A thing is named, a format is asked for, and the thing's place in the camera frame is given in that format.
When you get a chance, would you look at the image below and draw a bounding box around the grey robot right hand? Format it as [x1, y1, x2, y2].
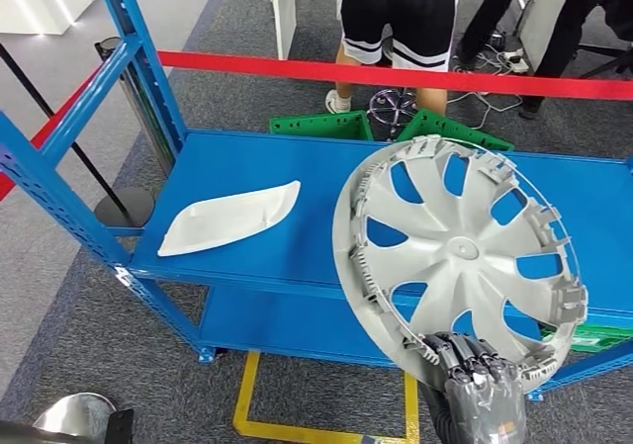
[420, 331, 527, 444]

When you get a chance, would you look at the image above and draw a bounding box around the grey plastic wheel hubcap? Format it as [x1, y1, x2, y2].
[331, 133, 590, 396]

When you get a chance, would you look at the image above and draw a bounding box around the blue metal shelf rack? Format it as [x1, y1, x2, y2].
[0, 0, 633, 403]

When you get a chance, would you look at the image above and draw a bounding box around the white plastic car part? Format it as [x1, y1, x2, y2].
[157, 179, 302, 259]

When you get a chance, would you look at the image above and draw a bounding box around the green plastic crate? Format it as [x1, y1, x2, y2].
[269, 110, 375, 143]
[395, 108, 515, 152]
[541, 322, 633, 354]

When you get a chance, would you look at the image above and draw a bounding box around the white power strip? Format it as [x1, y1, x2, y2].
[502, 47, 530, 75]

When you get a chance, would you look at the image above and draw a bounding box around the white desk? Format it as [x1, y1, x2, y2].
[514, 0, 579, 72]
[266, 0, 347, 61]

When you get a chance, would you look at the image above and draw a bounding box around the person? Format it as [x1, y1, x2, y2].
[324, 0, 458, 118]
[455, 0, 629, 122]

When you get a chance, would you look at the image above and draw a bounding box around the black office chair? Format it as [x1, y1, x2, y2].
[576, 0, 633, 79]

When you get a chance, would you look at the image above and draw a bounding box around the red barrier belt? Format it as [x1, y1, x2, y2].
[0, 67, 100, 203]
[158, 50, 633, 103]

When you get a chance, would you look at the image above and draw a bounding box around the black stanchion with round base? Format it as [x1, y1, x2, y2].
[0, 43, 156, 229]

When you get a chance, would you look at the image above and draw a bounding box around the white cabinet block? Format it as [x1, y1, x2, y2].
[0, 0, 100, 37]

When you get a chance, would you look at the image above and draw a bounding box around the chrome stanchion post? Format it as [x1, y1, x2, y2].
[95, 36, 176, 177]

